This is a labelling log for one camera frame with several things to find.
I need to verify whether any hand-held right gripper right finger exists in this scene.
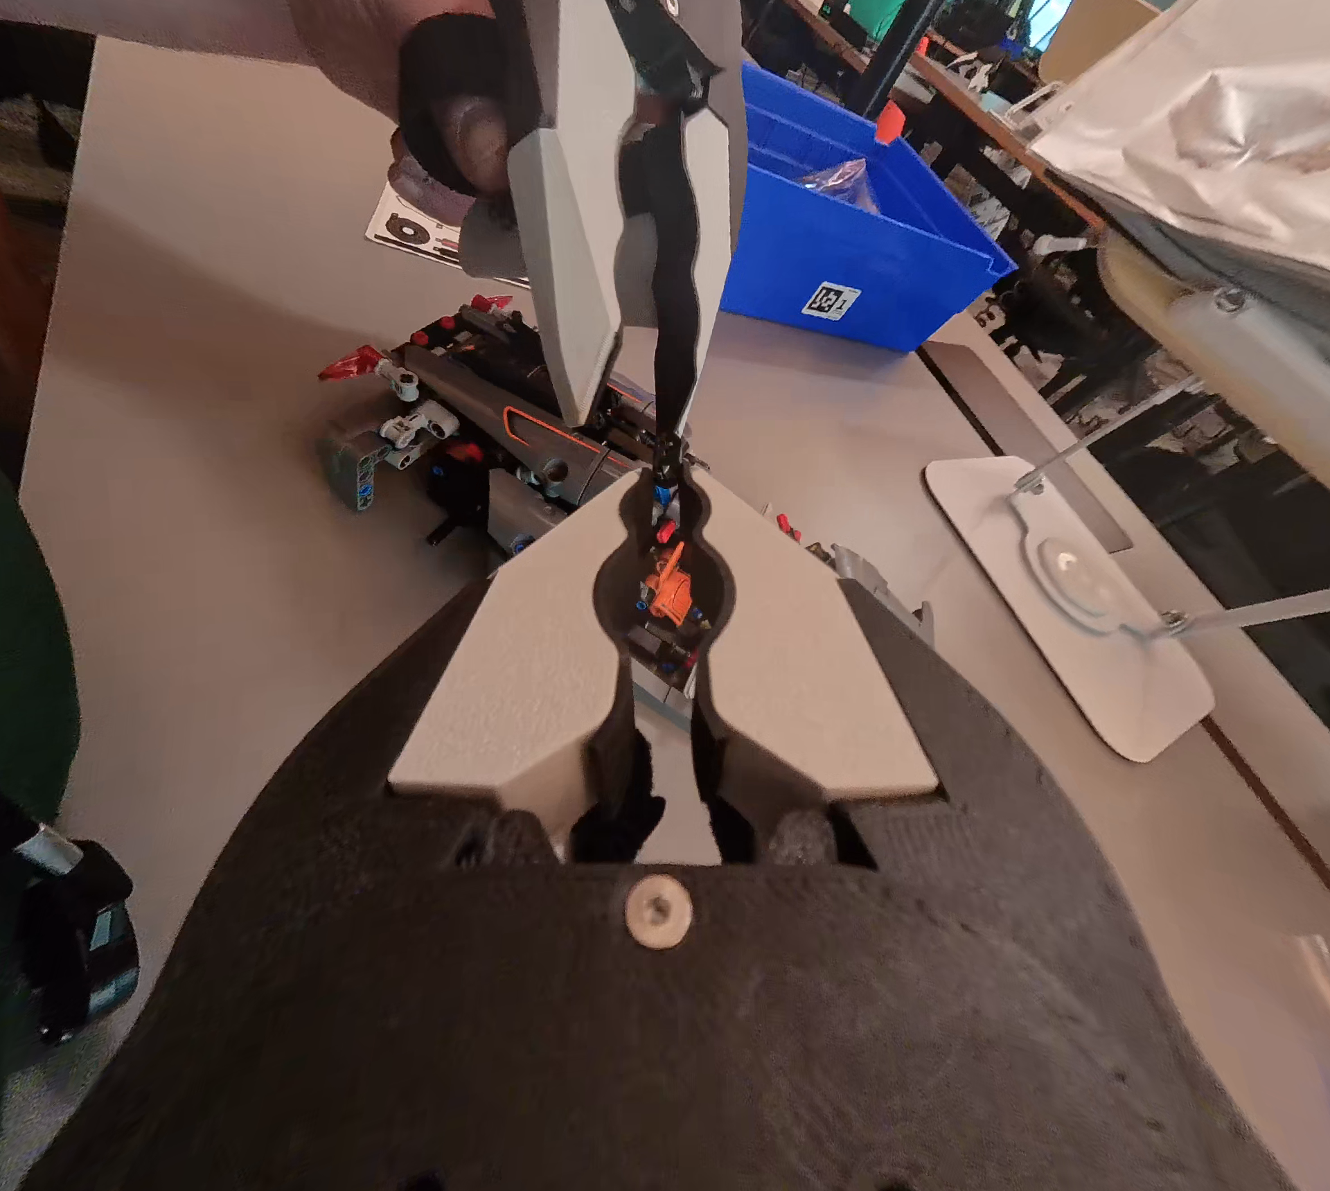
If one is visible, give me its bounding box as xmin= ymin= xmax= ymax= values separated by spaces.
xmin=689 ymin=472 xmax=940 ymax=864

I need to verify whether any white and silver plastic bag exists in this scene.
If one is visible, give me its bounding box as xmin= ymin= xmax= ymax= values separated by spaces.
xmin=1034 ymin=0 xmax=1330 ymax=247

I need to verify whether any metal stand rod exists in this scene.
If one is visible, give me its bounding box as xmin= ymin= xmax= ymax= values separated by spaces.
xmin=1143 ymin=586 xmax=1330 ymax=639
xmin=1014 ymin=374 xmax=1199 ymax=498

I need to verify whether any white flat stand base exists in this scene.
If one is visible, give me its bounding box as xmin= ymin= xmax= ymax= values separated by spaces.
xmin=924 ymin=455 xmax=1218 ymax=763

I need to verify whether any grey black lego car model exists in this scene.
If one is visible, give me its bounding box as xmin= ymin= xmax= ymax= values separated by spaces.
xmin=318 ymin=292 xmax=937 ymax=727

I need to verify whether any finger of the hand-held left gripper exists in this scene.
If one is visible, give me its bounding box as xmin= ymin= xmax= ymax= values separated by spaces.
xmin=637 ymin=65 xmax=751 ymax=472
xmin=507 ymin=0 xmax=640 ymax=425

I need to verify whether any beige cardboard box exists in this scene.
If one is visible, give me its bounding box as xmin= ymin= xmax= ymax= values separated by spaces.
xmin=1040 ymin=0 xmax=1162 ymax=88

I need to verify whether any blue plastic storage bin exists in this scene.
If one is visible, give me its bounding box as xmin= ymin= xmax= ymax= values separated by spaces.
xmin=717 ymin=61 xmax=1023 ymax=352

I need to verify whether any lego sticker sheet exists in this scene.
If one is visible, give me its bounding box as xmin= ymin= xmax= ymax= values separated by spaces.
xmin=365 ymin=178 xmax=471 ymax=264

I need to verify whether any cream rounded plastic housing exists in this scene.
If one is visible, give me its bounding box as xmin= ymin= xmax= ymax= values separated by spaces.
xmin=1100 ymin=228 xmax=1330 ymax=444

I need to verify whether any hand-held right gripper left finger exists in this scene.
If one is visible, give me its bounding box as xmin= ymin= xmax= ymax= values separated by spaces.
xmin=387 ymin=472 xmax=640 ymax=864

